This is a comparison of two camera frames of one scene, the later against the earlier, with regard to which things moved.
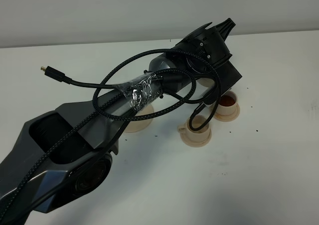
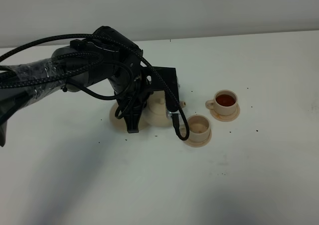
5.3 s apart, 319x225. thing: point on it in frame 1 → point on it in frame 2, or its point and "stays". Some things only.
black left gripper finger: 225,28 → 132,118
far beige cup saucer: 228,118 stays
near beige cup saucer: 193,144 stays
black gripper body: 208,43 → 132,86
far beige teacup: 227,105 stays
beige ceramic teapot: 206,82 → 155,114
